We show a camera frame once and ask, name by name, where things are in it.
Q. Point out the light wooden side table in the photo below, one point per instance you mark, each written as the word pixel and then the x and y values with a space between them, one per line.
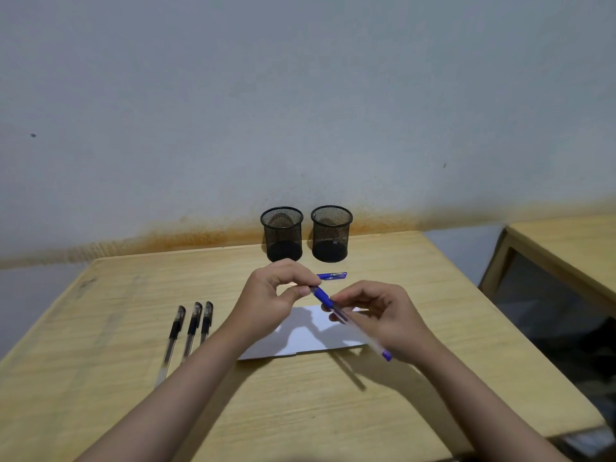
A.
pixel 568 245

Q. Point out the white paper sheet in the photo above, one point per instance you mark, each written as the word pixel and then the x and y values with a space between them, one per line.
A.
pixel 298 336

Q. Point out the person's right forearm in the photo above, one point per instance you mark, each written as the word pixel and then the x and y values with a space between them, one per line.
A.
pixel 481 413

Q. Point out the black gel pen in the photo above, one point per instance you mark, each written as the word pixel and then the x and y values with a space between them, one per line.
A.
pixel 172 339
pixel 192 329
pixel 206 319

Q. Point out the person's left thumb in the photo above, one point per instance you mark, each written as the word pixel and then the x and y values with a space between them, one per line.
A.
pixel 294 295

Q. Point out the blue gel pen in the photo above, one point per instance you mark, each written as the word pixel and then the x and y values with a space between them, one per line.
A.
pixel 323 299

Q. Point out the person's left forearm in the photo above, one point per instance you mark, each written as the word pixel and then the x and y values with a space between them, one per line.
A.
pixel 168 404

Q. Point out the person's right hand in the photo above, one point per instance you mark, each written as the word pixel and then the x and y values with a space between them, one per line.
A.
pixel 392 322

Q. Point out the black mesh pen holder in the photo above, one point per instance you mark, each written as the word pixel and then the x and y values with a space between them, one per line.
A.
pixel 283 235
pixel 331 234

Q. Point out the blue pen cap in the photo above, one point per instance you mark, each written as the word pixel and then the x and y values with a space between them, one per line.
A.
pixel 331 276

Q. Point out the person's left hand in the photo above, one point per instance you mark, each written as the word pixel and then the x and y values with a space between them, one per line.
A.
pixel 260 303

